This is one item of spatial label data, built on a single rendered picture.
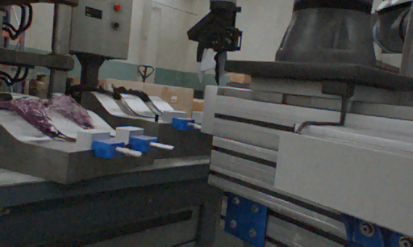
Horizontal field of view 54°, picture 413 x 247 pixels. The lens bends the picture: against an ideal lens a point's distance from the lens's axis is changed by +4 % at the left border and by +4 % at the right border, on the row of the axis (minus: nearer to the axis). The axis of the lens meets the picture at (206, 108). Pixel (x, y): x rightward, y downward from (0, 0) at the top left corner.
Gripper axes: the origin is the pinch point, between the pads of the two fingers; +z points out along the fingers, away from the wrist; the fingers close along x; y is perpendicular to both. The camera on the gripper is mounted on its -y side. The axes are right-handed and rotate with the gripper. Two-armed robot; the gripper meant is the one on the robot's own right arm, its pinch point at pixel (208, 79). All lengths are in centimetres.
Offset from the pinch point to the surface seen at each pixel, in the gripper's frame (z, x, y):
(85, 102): 10.8, -17.6, -32.6
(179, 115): 10.1, -10.5, 1.2
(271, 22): -152, 634, -435
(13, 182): 21, -52, 8
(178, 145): 17.8, -10.3, 2.0
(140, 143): 15.1, -28.7, 10.2
